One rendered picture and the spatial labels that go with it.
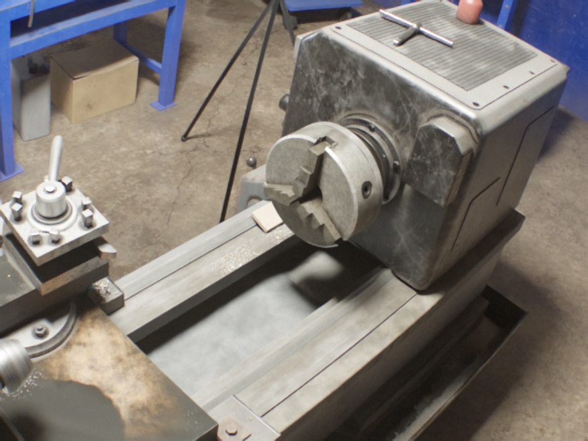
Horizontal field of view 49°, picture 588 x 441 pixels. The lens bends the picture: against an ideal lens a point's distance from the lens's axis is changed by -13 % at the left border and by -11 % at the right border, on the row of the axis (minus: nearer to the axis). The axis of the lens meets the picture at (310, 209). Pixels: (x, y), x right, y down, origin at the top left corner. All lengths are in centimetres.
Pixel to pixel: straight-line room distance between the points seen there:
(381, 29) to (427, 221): 46
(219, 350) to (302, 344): 21
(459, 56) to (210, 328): 86
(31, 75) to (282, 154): 204
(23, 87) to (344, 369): 228
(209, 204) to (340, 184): 176
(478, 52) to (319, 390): 87
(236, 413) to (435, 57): 89
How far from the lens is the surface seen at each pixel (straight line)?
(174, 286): 160
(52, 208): 126
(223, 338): 165
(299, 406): 143
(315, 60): 164
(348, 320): 160
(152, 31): 457
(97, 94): 360
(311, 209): 146
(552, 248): 354
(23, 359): 111
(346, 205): 143
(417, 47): 163
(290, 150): 148
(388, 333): 161
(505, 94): 157
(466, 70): 160
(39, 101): 341
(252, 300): 174
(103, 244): 131
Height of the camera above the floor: 199
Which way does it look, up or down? 38 degrees down
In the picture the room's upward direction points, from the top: 14 degrees clockwise
